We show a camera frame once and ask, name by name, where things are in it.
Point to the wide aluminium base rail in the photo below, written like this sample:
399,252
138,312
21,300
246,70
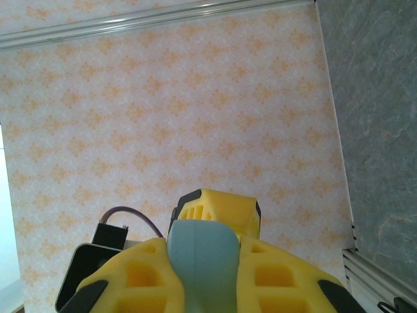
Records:
374,277

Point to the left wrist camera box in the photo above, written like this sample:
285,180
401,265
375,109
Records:
84,264

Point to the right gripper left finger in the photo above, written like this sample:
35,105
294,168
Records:
117,270

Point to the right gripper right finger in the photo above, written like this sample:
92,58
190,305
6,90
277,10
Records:
306,280

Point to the aluminium frame post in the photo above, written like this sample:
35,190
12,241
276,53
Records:
130,25

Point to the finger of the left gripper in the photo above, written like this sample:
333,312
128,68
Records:
228,208

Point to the blue earbud charging case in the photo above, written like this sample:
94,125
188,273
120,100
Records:
205,261

